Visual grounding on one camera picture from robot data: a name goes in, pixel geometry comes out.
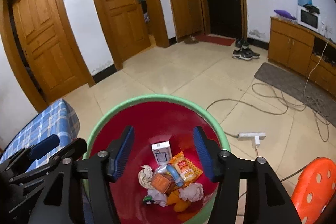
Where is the white paper ball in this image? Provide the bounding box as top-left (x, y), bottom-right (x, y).
top-left (179, 183), bottom-right (204, 202)

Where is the orange snack packet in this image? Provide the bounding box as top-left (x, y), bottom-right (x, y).
top-left (169, 151), bottom-right (203, 184)

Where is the teal white medicine box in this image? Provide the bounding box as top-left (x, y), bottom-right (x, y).
top-left (151, 141), bottom-right (173, 165)

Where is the green white toy keychain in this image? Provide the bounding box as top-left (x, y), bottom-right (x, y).
top-left (142, 195), bottom-right (154, 205)

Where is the clear plastic wrapper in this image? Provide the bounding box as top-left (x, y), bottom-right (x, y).
top-left (155, 164), bottom-right (173, 176)

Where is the blue plastic tube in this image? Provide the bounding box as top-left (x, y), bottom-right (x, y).
top-left (166, 164), bottom-right (184, 188)

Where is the orange cardboard box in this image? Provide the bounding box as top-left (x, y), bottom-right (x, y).
top-left (151, 173), bottom-right (175, 194)

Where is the white tissue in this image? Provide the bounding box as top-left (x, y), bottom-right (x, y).
top-left (147, 189), bottom-right (167, 207)

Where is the red green trash bin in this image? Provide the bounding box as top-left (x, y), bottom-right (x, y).
top-left (84, 94), bottom-right (230, 223)

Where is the orange plastic stool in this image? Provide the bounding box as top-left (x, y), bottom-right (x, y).
top-left (291, 157), bottom-right (335, 223)

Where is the white power strip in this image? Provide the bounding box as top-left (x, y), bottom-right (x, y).
top-left (238, 132), bottom-right (266, 149)

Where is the grey floor mat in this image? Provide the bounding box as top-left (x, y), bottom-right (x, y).
top-left (254, 63), bottom-right (335, 126)

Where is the left wooden door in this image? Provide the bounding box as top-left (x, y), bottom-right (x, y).
top-left (1, 0), bottom-right (95, 113)

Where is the wooden door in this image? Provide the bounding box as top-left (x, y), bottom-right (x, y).
top-left (93, 0), bottom-right (169, 70)
top-left (1, 0), bottom-right (95, 113)

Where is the black sneaker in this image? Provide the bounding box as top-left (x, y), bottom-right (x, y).
top-left (235, 39), bottom-right (260, 59)
top-left (232, 49), bottom-right (253, 61)

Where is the brown slipper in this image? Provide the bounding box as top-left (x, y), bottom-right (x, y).
top-left (183, 36), bottom-right (199, 44)

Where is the wooden side cabinet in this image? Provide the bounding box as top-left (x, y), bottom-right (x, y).
top-left (268, 16), bottom-right (335, 96)

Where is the middle wooden door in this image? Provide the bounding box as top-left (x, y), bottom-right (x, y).
top-left (93, 0), bottom-right (169, 70)

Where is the wooden shoe cabinet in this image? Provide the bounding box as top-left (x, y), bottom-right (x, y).
top-left (170, 0), bottom-right (205, 42)

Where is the red door mat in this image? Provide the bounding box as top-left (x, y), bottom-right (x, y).
top-left (196, 35), bottom-right (236, 46)

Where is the white microwave oven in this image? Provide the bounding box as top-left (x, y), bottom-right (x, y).
top-left (297, 5), bottom-right (322, 33)

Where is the purple cloth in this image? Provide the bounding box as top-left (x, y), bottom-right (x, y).
top-left (274, 10), bottom-right (297, 21)

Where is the grey floor cable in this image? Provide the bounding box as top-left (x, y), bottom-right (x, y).
top-left (205, 37), bottom-right (332, 214)

